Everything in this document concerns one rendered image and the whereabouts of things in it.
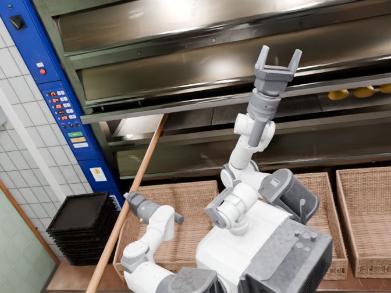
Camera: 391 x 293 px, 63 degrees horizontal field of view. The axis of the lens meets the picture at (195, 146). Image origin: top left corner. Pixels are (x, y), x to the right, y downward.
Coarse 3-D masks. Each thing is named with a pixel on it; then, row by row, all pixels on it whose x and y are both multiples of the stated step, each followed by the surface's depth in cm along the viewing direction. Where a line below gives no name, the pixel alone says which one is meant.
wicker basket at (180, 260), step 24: (144, 192) 198; (168, 192) 195; (192, 192) 192; (216, 192) 182; (192, 216) 198; (120, 240) 177; (192, 240) 187; (120, 264) 167; (168, 264) 161; (192, 264) 159
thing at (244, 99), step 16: (304, 80) 148; (320, 80) 143; (368, 80) 129; (384, 80) 128; (192, 96) 161; (208, 96) 155; (288, 96) 137; (96, 112) 168; (144, 112) 152; (160, 112) 151
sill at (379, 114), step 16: (320, 112) 162; (336, 112) 159; (352, 112) 156; (368, 112) 153; (384, 112) 152; (192, 128) 176; (208, 128) 173; (224, 128) 169; (112, 144) 185; (128, 144) 183
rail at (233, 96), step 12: (384, 72) 129; (300, 84) 135; (312, 84) 134; (324, 84) 133; (216, 96) 144; (228, 96) 142; (240, 96) 141; (132, 108) 153; (144, 108) 151; (156, 108) 150
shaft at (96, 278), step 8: (160, 120) 187; (160, 128) 179; (152, 144) 167; (144, 160) 156; (144, 168) 152; (136, 176) 147; (136, 184) 142; (128, 208) 131; (120, 216) 127; (120, 224) 124; (112, 232) 121; (112, 240) 118; (112, 248) 116; (104, 256) 112; (104, 264) 110; (96, 272) 107; (96, 280) 105; (88, 288) 103; (96, 288) 104
